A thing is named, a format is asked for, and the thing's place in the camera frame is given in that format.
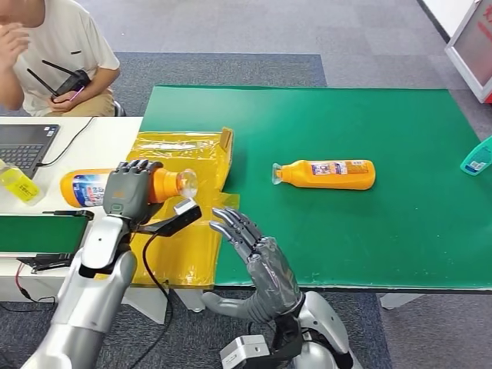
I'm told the person's right hand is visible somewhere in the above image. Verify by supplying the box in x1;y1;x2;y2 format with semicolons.
0;22;30;73

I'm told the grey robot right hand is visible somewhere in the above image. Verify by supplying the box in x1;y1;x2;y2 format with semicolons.
201;206;305;325

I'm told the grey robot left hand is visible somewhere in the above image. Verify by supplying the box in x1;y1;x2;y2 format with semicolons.
102;158;165;226

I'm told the person's left hand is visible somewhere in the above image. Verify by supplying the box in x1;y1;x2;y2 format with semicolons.
48;87;84;114

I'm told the black remote controller with antennas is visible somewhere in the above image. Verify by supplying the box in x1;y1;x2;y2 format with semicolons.
26;59;92;101

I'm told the orange bottle with blue label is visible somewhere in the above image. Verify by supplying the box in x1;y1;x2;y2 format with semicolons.
270;159;377;192
59;167;199;209

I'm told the clear bottle with yellow label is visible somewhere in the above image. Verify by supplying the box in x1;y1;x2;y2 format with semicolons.
0;159;44;207

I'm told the teal bottle with white label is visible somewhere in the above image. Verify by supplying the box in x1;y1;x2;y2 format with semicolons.
460;135;492;178

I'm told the person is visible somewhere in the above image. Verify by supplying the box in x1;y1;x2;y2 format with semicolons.
0;0;127;118

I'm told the dark laptop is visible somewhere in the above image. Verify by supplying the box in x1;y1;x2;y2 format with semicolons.
0;123;61;180

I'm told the yellow taped cardboard sheet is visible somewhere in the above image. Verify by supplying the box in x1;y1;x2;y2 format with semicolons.
95;127;241;289

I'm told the white table foot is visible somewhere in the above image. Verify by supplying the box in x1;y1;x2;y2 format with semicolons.
379;294;417;311
174;288;207;314

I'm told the green belt conveyor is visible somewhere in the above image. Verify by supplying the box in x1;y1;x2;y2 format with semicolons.
0;209;95;272

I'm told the green table mat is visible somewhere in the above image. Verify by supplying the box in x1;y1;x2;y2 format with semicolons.
137;85;492;292

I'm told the red and white sign stand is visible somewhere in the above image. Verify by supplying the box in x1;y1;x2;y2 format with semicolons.
444;0;492;105

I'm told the black laptop cable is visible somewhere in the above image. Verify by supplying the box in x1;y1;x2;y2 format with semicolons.
36;116;95;168

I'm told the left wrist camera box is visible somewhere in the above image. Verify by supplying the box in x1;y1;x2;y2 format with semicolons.
134;198;203;238

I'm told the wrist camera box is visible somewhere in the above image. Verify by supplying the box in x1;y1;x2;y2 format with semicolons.
220;315;305;369
134;198;203;238

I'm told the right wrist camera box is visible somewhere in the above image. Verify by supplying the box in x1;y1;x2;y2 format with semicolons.
220;315;305;369

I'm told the black left wrist camera cable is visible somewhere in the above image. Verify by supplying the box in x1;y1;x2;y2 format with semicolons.
128;233;174;369

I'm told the red cable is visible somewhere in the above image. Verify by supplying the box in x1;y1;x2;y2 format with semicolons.
14;261;57;308

